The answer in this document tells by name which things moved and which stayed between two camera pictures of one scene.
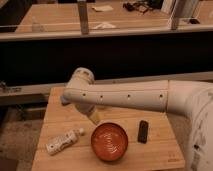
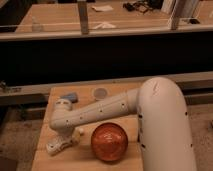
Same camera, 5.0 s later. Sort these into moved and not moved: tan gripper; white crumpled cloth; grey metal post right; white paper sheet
Moved: tan gripper
Not moved: grey metal post right; white paper sheet; white crumpled cloth
